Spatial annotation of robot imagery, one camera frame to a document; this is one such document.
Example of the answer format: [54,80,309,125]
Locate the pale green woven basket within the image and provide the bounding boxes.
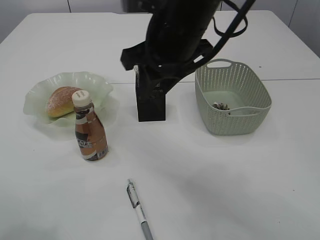
[195,60,272,136]

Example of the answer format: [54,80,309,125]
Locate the paper ball grey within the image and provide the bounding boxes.
[220,103,230,111]

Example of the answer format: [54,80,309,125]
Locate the black mesh pen holder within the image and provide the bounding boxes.
[135,70,166,122]

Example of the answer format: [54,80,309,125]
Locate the sugared bread roll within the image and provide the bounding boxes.
[45,86,81,118]

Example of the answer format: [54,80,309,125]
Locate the clear plastic ruler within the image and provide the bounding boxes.
[133,65,139,75]

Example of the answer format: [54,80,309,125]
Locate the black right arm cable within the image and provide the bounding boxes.
[184,0,257,68]

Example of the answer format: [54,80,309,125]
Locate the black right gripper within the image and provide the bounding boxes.
[120,39,213,97]

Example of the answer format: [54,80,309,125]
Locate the grey white pen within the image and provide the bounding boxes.
[126,179,154,240]

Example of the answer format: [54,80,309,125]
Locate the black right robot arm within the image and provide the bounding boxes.
[120,0,220,99]

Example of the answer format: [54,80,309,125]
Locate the brown coffee bottle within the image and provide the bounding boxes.
[72,90,108,161]

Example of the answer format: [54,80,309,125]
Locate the pale green wavy plate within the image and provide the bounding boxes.
[23,71,113,127]

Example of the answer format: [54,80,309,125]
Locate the paper ball pink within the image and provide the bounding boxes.
[212,102,224,110]

